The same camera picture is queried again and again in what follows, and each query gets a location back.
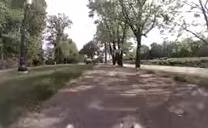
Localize distant row of trees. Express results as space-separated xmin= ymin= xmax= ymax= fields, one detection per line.
xmin=140 ymin=37 xmax=208 ymax=60

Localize narrow grass strip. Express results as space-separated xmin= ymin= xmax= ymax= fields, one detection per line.
xmin=138 ymin=66 xmax=208 ymax=90

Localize pale side road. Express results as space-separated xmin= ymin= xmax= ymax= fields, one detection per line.
xmin=123 ymin=63 xmax=208 ymax=78

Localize tall tree with dark trunk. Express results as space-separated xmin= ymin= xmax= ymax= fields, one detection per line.
xmin=10 ymin=0 xmax=48 ymax=73

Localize grey-brown gravel path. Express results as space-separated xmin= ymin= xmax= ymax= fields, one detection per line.
xmin=8 ymin=63 xmax=208 ymax=128

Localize tree with forked trunk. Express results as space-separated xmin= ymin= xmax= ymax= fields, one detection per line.
xmin=118 ymin=0 xmax=180 ymax=70

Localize low green hedge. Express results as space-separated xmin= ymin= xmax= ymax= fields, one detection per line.
xmin=125 ymin=56 xmax=208 ymax=69

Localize wood of green trees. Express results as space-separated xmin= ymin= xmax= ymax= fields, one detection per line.
xmin=0 ymin=0 xmax=86 ymax=68

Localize cluster of roadside trees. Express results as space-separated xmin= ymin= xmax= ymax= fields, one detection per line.
xmin=88 ymin=0 xmax=133 ymax=68

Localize wide green grass lawn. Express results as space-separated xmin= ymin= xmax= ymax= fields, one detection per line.
xmin=0 ymin=64 xmax=94 ymax=128

